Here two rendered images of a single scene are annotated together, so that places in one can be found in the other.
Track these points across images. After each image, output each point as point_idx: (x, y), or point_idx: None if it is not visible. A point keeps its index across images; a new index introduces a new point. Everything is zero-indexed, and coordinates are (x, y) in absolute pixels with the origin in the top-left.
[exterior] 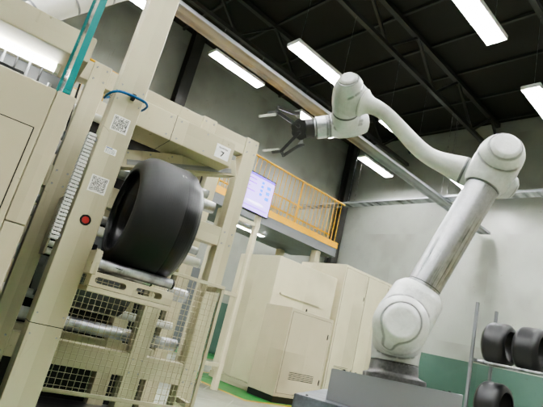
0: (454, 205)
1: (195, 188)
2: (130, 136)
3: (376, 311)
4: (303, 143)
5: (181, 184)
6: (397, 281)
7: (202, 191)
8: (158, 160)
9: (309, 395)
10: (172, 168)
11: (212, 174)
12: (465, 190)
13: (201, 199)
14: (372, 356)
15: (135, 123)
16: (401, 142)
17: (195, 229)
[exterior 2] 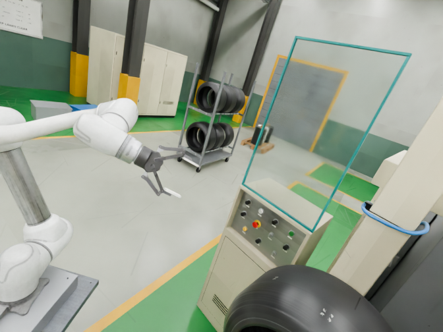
0: (29, 167)
1: (254, 286)
2: (345, 248)
3: (72, 232)
4: (142, 174)
5: (264, 276)
6: (59, 219)
7: (258, 304)
8: (313, 269)
9: (87, 286)
10: (292, 271)
11: None
12: (24, 155)
13: (244, 299)
14: (37, 284)
15: (354, 234)
16: (49, 134)
17: (225, 319)
